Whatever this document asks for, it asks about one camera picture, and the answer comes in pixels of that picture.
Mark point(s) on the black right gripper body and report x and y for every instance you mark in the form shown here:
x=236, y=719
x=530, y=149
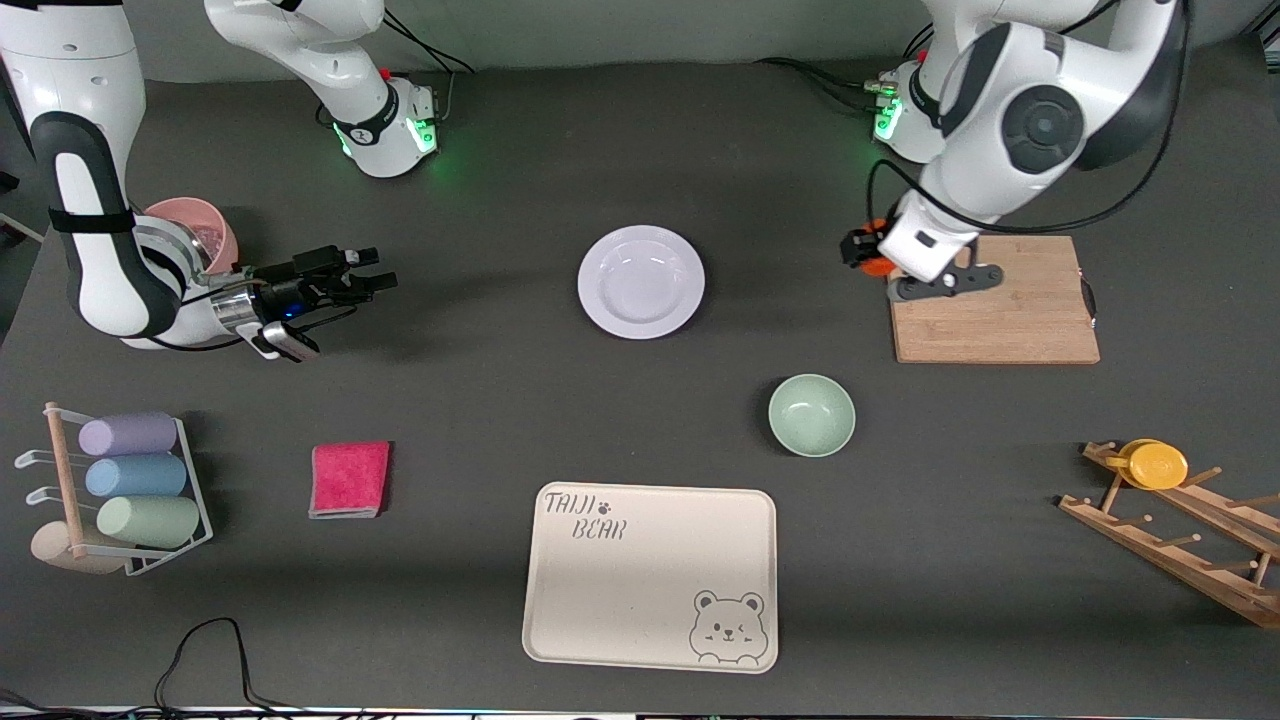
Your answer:
x=283, y=293

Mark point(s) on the orange fruit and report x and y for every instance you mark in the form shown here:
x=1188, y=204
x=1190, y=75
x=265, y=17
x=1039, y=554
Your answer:
x=880, y=266

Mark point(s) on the white round plate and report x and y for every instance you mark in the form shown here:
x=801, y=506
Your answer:
x=640, y=285

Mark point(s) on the beige bear print tray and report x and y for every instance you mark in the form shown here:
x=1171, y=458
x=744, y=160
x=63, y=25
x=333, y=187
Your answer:
x=640, y=590

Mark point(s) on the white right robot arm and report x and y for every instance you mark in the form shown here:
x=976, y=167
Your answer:
x=90, y=250

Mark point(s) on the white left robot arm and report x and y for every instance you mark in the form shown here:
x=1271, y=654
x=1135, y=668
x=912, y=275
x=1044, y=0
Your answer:
x=1000, y=100

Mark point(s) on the wooden cutting board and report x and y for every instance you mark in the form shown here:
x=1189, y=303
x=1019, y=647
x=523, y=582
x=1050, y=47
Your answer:
x=1000, y=330

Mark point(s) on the pink bowl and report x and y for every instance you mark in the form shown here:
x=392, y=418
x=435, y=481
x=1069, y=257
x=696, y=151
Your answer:
x=222, y=240

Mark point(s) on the mint green bowl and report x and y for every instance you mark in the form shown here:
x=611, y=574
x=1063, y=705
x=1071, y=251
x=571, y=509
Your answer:
x=811, y=415

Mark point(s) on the pink folded cloth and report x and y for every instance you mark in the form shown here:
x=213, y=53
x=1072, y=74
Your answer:
x=350, y=480

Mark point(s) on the purple cup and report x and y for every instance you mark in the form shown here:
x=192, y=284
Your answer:
x=128, y=434

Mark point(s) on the blue cup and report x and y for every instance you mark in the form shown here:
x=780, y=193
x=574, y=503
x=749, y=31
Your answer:
x=135, y=476

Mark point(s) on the green cup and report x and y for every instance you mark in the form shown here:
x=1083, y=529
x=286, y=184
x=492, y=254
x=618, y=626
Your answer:
x=148, y=521

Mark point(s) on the yellow cup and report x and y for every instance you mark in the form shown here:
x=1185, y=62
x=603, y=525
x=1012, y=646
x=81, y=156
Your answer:
x=1158, y=466

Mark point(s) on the beige cup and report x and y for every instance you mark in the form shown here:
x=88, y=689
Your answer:
x=55, y=550

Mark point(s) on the wooden peg dish rack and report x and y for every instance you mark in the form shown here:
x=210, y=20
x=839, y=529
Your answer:
x=1180, y=565

